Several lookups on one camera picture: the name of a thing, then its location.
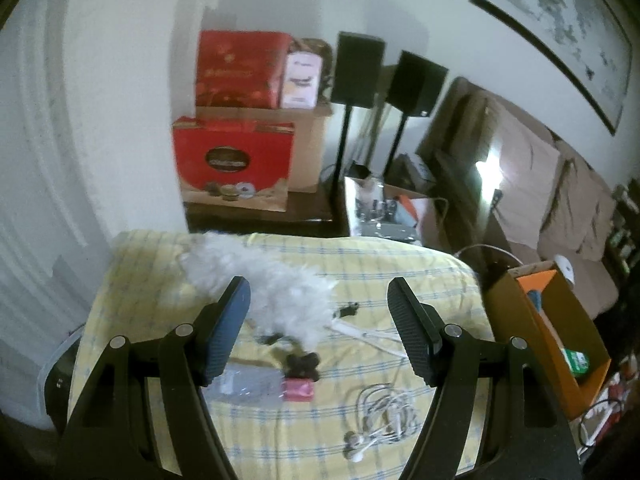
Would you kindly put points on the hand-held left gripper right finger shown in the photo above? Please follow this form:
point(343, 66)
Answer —
point(412, 330)

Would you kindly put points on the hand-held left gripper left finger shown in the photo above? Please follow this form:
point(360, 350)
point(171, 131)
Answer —
point(227, 330)

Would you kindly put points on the clear bottle pink cap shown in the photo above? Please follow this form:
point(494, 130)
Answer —
point(250, 385)

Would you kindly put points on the white fluffy duster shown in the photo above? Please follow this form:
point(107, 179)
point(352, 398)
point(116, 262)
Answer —
point(280, 290)

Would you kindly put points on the black slim hair clip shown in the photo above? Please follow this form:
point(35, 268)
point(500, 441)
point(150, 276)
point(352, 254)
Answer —
point(346, 309)

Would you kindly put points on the white earphones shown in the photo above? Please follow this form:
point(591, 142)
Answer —
point(354, 439)

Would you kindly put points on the cardboard box orange lining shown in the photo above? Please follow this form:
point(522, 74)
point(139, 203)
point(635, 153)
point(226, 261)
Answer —
point(565, 310)

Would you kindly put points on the green toothpaste box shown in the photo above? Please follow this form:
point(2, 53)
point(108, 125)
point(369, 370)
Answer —
point(575, 362)

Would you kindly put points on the dark wooden low table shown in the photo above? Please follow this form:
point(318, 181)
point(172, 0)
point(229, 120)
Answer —
point(260, 222)

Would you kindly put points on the open box of clutter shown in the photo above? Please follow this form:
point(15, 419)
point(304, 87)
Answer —
point(385, 210)

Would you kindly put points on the yellow plaid blanket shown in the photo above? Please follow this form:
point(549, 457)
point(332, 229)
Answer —
point(300, 430)

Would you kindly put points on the white nail lamp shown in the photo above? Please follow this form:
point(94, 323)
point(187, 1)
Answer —
point(565, 269)

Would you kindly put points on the red chocolate gift box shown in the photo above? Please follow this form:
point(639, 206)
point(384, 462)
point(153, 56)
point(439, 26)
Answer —
point(230, 160)

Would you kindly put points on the portable lantern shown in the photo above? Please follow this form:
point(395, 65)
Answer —
point(487, 175)

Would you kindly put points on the black white-rimmed device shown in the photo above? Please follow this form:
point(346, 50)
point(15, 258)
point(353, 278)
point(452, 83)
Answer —
point(57, 385)

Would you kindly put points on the black speaker stand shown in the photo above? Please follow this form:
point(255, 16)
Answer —
point(344, 160)
point(395, 147)

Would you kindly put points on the large brown cushion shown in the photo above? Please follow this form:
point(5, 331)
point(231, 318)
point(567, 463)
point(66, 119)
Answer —
point(530, 175)

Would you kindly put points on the brown cardboard box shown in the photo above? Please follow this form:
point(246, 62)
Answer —
point(310, 150)

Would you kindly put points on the brown sofa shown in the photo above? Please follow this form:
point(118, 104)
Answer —
point(450, 120)

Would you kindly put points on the white curtain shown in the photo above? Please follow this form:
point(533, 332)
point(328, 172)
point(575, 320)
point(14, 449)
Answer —
point(30, 210)

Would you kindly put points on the dark cluttered shelf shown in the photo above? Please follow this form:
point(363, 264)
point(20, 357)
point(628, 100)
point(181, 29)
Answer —
point(625, 225)

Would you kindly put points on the black speaker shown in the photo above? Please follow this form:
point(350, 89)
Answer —
point(357, 70)
point(417, 85)

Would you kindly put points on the pink white tissue pack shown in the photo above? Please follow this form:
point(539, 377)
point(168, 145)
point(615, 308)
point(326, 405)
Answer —
point(300, 80)

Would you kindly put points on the red patterned gift box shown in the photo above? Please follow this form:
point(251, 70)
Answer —
point(240, 70)

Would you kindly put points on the brown patterned bag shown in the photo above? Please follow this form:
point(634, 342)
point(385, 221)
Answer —
point(320, 47)

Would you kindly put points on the framed ink painting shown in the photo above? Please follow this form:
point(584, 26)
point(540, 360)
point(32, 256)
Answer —
point(560, 25)

